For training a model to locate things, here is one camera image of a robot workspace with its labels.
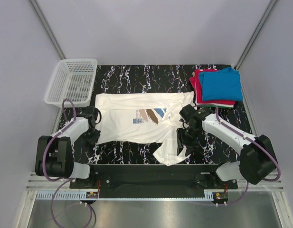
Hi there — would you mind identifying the aluminium rail profile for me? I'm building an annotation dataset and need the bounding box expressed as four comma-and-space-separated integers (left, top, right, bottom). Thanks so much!
26, 172, 283, 191

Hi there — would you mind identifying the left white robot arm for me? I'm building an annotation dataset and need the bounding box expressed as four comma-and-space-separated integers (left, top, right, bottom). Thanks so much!
35, 106, 102, 181

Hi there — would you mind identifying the right small circuit board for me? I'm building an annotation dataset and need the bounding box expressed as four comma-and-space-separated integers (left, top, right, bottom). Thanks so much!
213, 192, 228, 200

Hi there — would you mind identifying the green folded t shirt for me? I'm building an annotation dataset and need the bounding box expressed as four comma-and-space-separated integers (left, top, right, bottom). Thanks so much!
202, 103, 234, 109

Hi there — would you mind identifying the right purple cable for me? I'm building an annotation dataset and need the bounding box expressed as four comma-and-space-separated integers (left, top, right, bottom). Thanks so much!
196, 104, 282, 206

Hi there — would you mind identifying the red folded t shirt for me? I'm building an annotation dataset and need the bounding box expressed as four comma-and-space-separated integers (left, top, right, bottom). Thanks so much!
189, 69, 236, 108

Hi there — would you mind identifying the purple cable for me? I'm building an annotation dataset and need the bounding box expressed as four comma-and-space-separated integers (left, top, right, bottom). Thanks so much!
196, 104, 282, 206
41, 98, 98, 228

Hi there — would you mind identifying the black marble pattern mat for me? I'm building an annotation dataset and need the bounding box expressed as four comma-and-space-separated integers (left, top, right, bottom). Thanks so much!
72, 64, 240, 165

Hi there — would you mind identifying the white slotted cable duct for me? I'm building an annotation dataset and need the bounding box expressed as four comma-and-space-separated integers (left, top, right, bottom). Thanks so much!
36, 190, 214, 201

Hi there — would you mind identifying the white printed t shirt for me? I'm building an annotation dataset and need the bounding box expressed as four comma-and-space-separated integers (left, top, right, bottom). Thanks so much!
95, 92, 194, 166

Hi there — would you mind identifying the small circuit board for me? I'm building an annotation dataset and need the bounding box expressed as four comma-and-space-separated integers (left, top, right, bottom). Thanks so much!
86, 191, 99, 199
213, 192, 228, 200

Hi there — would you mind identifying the white plastic basket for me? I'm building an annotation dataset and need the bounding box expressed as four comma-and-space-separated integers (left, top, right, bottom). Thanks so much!
44, 58, 98, 108

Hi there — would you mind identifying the blue folded t shirt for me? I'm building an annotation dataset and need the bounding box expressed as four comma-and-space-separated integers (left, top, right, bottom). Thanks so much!
198, 67, 243, 101

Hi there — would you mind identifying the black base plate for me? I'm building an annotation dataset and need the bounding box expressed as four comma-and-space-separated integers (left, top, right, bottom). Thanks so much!
70, 164, 237, 190

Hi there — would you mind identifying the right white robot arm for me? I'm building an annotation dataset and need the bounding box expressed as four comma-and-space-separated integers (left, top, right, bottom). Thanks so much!
177, 104, 281, 185

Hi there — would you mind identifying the left small circuit board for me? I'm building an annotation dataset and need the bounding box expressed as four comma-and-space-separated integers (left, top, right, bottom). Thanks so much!
86, 191, 99, 199

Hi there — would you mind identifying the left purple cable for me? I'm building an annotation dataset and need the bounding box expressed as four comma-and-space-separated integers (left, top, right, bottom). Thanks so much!
41, 98, 98, 228

